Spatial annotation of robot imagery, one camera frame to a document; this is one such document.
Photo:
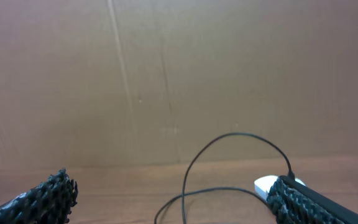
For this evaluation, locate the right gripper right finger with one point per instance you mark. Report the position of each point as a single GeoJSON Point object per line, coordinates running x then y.
{"type": "Point", "coordinates": [293, 203]}

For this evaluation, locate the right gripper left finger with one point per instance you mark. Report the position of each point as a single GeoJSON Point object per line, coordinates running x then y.
{"type": "Point", "coordinates": [50, 202]}

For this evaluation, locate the cardboard backdrop panel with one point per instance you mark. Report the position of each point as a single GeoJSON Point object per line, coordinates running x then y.
{"type": "Point", "coordinates": [107, 83]}

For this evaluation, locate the white charger plug adapter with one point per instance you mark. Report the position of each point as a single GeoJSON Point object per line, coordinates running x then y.
{"type": "Point", "coordinates": [264, 186]}

